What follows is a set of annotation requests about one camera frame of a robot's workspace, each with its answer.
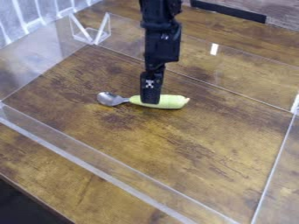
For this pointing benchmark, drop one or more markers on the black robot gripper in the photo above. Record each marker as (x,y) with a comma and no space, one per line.
(162,44)

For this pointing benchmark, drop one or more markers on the green handled metal spoon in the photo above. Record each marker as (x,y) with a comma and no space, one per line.
(166,101)

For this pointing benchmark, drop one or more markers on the black bar at back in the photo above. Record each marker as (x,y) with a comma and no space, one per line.
(245,14)

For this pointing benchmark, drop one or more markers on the clear acrylic enclosure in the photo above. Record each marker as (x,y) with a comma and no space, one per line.
(213,163)

